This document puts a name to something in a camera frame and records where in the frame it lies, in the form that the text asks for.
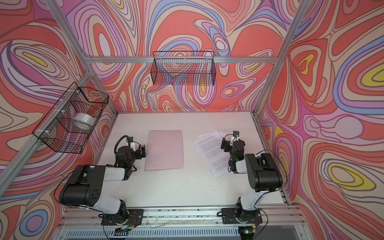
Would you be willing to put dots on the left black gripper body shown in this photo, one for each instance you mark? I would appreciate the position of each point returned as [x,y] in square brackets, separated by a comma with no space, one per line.
[141,151]

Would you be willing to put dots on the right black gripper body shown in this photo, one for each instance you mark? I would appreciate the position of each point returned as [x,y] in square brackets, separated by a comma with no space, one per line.
[226,144]

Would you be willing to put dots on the pink file folder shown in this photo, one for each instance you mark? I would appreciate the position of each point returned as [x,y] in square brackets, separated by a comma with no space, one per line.
[165,150]

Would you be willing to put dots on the printed english text sheet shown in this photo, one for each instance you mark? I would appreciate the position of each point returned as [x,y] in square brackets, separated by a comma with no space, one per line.
[209,148]

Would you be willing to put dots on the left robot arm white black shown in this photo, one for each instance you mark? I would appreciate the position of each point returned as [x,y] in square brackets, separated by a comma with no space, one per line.
[84,188]

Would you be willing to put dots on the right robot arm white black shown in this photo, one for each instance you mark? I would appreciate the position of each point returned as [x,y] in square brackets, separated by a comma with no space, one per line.
[263,176]

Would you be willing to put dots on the white tape roll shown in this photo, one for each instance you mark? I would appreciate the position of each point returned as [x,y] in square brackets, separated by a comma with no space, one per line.
[83,121]

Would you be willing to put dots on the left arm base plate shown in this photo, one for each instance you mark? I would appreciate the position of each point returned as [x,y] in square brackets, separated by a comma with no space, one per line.
[133,217]

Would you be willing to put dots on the black wire basket left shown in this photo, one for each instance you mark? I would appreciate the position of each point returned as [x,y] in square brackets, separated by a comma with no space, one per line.
[59,133]

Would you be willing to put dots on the black wire basket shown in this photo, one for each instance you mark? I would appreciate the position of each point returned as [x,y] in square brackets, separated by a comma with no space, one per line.
[59,133]
[183,68]

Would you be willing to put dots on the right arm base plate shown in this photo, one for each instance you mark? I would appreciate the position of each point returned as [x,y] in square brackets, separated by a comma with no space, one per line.
[236,216]

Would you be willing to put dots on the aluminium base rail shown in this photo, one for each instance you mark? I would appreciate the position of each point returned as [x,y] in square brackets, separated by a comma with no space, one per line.
[274,222]

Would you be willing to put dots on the black wire basket back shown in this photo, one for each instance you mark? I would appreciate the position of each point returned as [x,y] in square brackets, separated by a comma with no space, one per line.
[183,68]

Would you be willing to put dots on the aluminium frame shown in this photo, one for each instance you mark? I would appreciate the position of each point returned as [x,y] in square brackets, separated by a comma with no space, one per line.
[48,46]

